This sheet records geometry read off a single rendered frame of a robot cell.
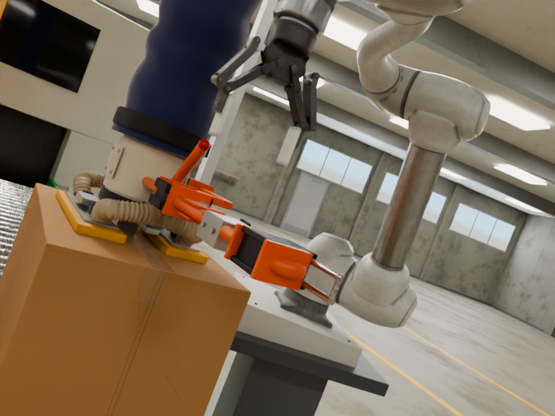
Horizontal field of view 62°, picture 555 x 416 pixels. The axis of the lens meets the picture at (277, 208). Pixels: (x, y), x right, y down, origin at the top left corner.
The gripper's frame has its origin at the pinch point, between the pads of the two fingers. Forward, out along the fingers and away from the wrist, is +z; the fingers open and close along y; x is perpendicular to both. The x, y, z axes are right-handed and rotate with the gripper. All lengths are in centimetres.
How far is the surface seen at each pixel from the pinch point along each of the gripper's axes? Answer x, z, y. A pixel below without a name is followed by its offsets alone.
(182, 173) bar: -19.5, 9.1, 1.7
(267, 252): 22.7, 12.7, 4.9
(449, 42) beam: -356, -250, -398
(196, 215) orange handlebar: -0.9, 13.9, 4.3
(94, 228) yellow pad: -24.5, 25.1, 12.5
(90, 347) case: -11.5, 43.1, 9.2
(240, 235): 15.1, 12.8, 4.6
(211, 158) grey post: -363, -3, -156
